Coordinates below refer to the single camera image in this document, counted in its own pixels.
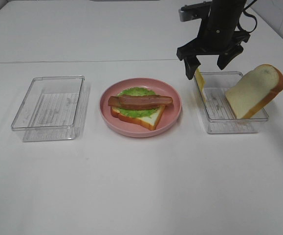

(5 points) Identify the bread slice right tray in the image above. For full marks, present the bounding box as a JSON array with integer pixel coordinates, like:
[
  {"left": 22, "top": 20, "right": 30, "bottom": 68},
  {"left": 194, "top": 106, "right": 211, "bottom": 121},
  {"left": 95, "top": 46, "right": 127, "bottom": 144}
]
[{"left": 225, "top": 64, "right": 283, "bottom": 119}]

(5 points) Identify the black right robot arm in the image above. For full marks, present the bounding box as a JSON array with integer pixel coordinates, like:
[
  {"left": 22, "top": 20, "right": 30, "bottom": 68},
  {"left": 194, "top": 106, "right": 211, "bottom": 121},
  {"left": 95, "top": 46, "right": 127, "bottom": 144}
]
[{"left": 176, "top": 0, "right": 250, "bottom": 80}]

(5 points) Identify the pink round plate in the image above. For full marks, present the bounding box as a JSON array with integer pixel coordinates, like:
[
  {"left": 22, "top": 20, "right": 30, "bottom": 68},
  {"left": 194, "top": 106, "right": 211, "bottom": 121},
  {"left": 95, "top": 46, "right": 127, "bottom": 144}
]
[{"left": 99, "top": 78, "right": 182, "bottom": 138}]

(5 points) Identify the clear plastic tray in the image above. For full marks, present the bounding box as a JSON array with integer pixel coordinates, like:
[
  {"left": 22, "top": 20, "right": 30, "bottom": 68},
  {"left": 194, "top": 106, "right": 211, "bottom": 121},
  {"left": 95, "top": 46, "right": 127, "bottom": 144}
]
[
  {"left": 11, "top": 75, "right": 90, "bottom": 142},
  {"left": 194, "top": 71, "right": 269, "bottom": 134}
]

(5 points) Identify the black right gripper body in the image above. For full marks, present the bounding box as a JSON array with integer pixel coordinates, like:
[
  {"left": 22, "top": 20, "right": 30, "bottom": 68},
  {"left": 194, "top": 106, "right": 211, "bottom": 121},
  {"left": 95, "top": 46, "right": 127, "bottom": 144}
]
[{"left": 176, "top": 19, "right": 250, "bottom": 60}]

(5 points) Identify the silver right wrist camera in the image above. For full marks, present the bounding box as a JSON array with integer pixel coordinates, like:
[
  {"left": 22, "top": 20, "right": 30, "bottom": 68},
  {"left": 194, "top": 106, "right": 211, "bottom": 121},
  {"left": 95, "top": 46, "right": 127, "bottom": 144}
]
[{"left": 178, "top": 1, "right": 212, "bottom": 22}]

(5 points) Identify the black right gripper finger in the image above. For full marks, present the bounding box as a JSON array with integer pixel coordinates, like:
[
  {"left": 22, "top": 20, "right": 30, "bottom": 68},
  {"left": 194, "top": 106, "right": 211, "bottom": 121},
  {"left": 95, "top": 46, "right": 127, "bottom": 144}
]
[
  {"left": 217, "top": 44, "right": 243, "bottom": 70},
  {"left": 183, "top": 56, "right": 201, "bottom": 80}
]

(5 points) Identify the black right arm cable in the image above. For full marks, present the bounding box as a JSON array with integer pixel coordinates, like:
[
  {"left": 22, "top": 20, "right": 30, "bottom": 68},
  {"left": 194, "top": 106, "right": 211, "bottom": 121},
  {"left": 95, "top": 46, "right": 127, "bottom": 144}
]
[{"left": 236, "top": 0, "right": 258, "bottom": 34}]

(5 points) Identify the green lettuce leaf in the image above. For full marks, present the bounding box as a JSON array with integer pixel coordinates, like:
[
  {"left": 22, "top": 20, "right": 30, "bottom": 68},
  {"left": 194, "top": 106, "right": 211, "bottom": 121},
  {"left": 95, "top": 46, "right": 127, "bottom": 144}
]
[{"left": 112, "top": 87, "right": 158, "bottom": 118}]

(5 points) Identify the yellow cheese slice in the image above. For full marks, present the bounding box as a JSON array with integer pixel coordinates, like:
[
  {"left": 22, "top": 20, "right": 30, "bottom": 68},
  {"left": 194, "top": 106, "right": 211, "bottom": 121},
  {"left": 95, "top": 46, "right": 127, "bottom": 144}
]
[{"left": 194, "top": 69, "right": 205, "bottom": 101}]

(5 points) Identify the bread slice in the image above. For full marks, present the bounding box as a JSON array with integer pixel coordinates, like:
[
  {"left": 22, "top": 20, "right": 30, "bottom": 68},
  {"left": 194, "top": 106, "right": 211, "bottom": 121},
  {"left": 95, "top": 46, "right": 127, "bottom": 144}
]
[{"left": 110, "top": 105, "right": 166, "bottom": 131}]

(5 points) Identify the clear plastic tray right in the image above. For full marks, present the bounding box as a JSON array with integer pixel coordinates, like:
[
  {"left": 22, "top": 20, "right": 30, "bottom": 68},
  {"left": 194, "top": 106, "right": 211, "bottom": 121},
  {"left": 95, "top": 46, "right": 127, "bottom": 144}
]
[{"left": 194, "top": 71, "right": 269, "bottom": 134}]

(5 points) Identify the clear plastic tray left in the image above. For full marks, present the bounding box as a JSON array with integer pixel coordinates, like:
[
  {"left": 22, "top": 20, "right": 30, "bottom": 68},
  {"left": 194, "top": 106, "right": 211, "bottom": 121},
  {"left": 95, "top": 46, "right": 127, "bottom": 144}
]
[{"left": 11, "top": 75, "right": 90, "bottom": 142}]

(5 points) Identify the bacon strip tray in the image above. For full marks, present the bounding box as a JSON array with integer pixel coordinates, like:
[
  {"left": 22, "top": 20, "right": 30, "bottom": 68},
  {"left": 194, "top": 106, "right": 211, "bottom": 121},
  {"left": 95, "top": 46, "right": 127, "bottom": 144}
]
[
  {"left": 118, "top": 95, "right": 173, "bottom": 110},
  {"left": 108, "top": 96, "right": 122, "bottom": 108}
]

